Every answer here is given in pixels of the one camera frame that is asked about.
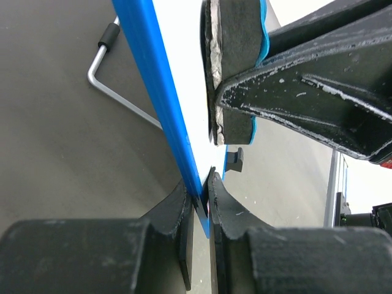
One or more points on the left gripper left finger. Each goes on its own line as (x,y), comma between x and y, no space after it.
(150,254)

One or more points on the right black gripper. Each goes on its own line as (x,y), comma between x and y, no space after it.
(382,160)

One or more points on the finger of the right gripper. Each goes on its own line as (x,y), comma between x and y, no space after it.
(324,20)
(336,89)

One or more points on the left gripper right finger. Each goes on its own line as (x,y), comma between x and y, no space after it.
(250,256)

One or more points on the blue felt eraser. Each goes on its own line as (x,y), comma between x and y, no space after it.
(234,39)

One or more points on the blue framed whiteboard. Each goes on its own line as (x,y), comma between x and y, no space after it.
(165,38)

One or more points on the black whiteboard foot clip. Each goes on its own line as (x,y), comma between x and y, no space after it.
(234,160)

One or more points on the aluminium rail frame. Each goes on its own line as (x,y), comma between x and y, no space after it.
(337,183)

